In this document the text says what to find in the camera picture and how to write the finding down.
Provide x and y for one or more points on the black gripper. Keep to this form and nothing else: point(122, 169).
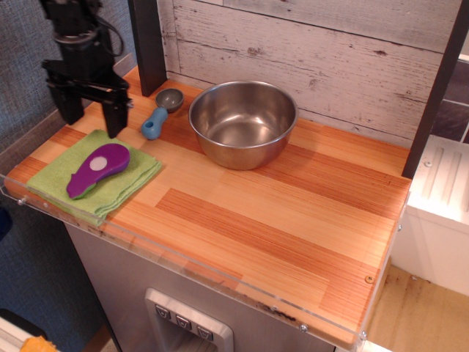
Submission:
point(87, 62)

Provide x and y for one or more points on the blue handled grey spoon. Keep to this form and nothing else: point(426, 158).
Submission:
point(168, 101)

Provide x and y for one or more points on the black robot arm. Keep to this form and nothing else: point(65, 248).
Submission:
point(75, 17)

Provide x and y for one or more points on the purple toy eggplant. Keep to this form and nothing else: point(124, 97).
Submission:
point(105, 161)

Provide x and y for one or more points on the green folded cloth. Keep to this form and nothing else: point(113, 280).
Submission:
point(108, 194)

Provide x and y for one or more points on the stainless steel bowl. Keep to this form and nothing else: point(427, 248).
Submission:
point(243, 125)

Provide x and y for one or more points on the clear acrylic table guard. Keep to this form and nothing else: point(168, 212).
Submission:
point(307, 249)

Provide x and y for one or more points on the silver dispenser panel with buttons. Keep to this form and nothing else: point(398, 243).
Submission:
point(179, 327)

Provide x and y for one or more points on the orange object bottom left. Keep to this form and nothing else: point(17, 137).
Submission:
point(37, 344)

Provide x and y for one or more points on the white ridged cabinet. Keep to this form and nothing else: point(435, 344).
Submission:
point(433, 241)

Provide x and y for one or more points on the dark right shelf post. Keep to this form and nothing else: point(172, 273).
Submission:
point(442, 79)

